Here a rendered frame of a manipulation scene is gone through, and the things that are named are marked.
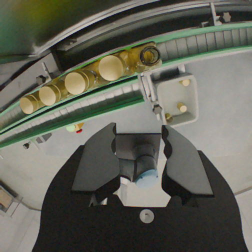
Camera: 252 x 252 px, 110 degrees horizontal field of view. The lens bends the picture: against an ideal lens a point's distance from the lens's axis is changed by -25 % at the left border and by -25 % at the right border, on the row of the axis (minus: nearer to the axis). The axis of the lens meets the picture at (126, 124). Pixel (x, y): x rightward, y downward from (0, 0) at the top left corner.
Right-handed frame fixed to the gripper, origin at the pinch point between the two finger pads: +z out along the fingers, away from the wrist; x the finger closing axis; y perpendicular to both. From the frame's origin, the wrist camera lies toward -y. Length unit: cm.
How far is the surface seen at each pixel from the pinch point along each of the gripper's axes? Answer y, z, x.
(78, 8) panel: -16.4, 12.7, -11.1
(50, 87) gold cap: -2.9, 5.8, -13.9
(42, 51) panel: -10.6, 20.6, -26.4
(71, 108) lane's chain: 12.2, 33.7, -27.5
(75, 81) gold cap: -3.7, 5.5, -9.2
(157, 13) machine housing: -25.8, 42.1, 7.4
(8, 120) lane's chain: 20, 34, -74
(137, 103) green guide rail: 6.3, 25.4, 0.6
